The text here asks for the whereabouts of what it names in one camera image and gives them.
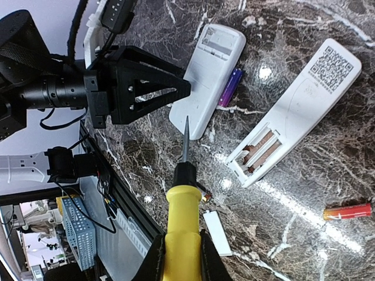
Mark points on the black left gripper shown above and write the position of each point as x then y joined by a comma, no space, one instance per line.
143,83

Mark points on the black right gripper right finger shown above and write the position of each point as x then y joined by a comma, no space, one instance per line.
212,266

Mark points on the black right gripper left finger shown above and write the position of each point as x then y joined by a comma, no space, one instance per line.
152,266

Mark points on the yellow handled screwdriver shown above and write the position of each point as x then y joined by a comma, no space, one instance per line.
183,240

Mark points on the long white battery cover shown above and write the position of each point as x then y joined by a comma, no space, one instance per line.
217,233

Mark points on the gold white AAA battery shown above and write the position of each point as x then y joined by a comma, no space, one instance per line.
206,194

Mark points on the white remote control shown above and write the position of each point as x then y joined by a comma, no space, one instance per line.
214,58

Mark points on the purple AAA battery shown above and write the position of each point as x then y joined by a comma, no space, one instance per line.
230,87

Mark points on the white air conditioner remote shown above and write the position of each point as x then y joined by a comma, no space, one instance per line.
318,87

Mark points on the red AAA battery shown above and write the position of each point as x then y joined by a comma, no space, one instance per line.
347,212

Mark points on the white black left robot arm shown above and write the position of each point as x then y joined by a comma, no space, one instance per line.
32,77

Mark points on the blue perforated metal basket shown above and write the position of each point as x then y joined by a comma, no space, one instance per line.
80,232

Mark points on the white slotted cable duct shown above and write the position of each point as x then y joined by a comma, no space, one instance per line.
134,233

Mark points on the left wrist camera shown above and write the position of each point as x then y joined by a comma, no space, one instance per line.
110,19

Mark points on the black front rail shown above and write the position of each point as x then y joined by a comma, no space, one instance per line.
119,187

